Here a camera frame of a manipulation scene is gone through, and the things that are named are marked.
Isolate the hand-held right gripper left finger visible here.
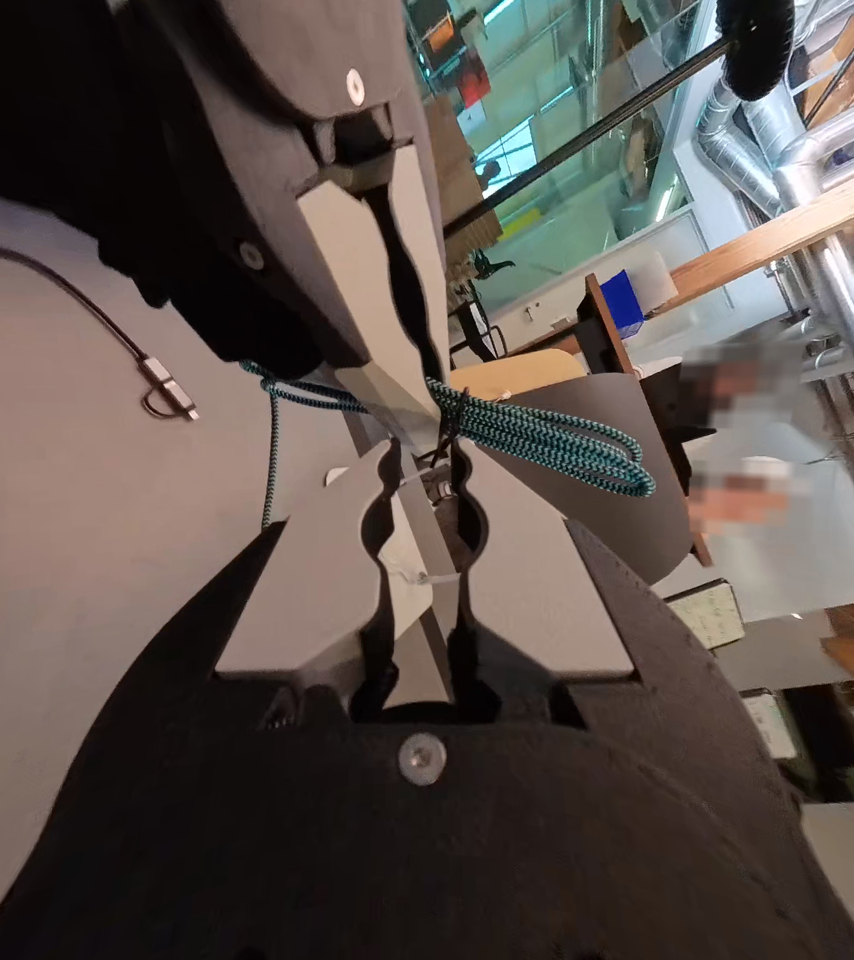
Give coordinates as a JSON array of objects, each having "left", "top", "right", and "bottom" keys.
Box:
[{"left": 214, "top": 438, "right": 404, "bottom": 721}]

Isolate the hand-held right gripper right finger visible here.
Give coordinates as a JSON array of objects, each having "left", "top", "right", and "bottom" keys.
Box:
[{"left": 451, "top": 438, "right": 638, "bottom": 710}]

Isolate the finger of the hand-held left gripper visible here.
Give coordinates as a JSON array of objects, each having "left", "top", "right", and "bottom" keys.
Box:
[
  {"left": 388, "top": 141, "right": 452, "bottom": 385},
  {"left": 296, "top": 178, "right": 459, "bottom": 453}
]

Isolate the teal braided usb cable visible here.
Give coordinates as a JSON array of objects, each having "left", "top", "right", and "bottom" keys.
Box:
[{"left": 239, "top": 360, "right": 658, "bottom": 530}]

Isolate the black twist tie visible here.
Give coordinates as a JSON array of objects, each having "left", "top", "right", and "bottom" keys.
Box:
[{"left": 427, "top": 386, "right": 473, "bottom": 470}]

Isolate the grey usb hub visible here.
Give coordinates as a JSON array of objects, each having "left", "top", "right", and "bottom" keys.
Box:
[{"left": 0, "top": 246, "right": 201, "bottom": 423}]

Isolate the person's left hand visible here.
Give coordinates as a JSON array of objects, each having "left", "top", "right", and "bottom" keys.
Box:
[{"left": 95, "top": 133, "right": 324, "bottom": 381}]

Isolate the plywood cabinet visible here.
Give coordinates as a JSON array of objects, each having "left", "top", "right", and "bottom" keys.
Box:
[{"left": 423, "top": 97, "right": 504, "bottom": 260}]

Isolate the handwritten whiteboard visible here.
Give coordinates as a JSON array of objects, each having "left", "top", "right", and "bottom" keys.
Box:
[
  {"left": 670, "top": 583, "right": 744, "bottom": 650},
  {"left": 742, "top": 690, "right": 799, "bottom": 760}
]

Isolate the brown standing desk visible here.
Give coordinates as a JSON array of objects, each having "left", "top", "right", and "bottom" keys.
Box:
[{"left": 577, "top": 273, "right": 716, "bottom": 569}]

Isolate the small blue storage bin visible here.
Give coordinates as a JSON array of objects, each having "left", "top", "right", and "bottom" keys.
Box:
[{"left": 598, "top": 270, "right": 647, "bottom": 339}]

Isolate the black stanchion pole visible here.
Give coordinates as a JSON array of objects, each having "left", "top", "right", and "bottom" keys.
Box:
[{"left": 443, "top": 0, "right": 797, "bottom": 230}]

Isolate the spiral metal duct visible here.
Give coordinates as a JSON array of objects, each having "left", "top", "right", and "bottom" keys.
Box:
[{"left": 697, "top": 82, "right": 784, "bottom": 219}]

